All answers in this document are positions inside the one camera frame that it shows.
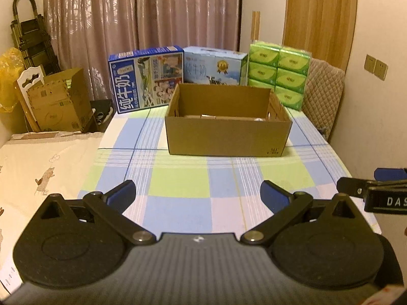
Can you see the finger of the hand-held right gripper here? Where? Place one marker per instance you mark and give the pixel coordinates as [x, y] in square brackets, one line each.
[391, 174]
[349, 186]

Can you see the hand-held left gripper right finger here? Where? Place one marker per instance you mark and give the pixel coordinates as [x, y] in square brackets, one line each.
[273, 197]

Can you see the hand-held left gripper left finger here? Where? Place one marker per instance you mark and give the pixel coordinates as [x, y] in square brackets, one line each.
[122, 193]

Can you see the brown cardboard box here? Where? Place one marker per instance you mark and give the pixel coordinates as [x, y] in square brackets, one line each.
[222, 136]

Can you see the cream printed bed sheet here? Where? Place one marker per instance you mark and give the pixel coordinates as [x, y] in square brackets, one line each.
[38, 159]

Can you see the chair with quilted beige cover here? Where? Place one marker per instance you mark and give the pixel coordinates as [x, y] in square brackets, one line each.
[324, 95]

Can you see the flat cardboard sheet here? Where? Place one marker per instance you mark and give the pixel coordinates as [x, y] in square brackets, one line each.
[47, 134]

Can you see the printed brown shipping carton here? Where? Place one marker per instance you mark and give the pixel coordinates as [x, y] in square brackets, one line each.
[54, 108]

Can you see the dark blue milk carton box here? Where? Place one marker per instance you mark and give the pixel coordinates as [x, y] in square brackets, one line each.
[133, 82]

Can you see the bundle of green tissue packets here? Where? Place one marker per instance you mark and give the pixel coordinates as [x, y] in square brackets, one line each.
[286, 70]

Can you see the white paper label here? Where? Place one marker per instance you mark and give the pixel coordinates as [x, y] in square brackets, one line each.
[9, 276]

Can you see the light blue milk carton box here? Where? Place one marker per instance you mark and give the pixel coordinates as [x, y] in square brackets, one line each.
[203, 66]

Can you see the white carved chair back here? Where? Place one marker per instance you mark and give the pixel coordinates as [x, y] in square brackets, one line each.
[28, 76]

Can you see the yellow plastic bag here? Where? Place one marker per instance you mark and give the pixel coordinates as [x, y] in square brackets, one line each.
[9, 70]

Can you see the light wooden slat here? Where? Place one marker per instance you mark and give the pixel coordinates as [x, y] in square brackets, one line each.
[255, 25]

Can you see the black folding ladder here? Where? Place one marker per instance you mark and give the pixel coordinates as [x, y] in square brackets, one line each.
[31, 44]

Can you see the wooden door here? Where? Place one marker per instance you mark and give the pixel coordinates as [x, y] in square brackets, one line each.
[318, 12]

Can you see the beige wall socket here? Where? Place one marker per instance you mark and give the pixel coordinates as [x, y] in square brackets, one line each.
[369, 63]
[381, 70]

